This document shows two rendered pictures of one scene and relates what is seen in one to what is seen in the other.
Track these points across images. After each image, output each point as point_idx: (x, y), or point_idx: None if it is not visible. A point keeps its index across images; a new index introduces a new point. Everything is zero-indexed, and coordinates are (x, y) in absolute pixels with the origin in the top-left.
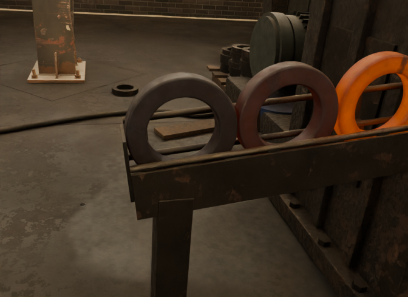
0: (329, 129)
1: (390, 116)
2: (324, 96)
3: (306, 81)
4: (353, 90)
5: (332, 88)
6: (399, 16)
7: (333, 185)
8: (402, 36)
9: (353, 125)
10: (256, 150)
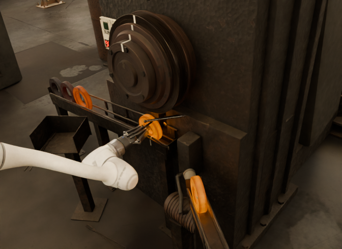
0: (74, 100)
1: (92, 104)
2: (69, 91)
3: (66, 87)
4: (73, 92)
5: (70, 90)
6: None
7: None
8: None
9: (77, 101)
10: (62, 98)
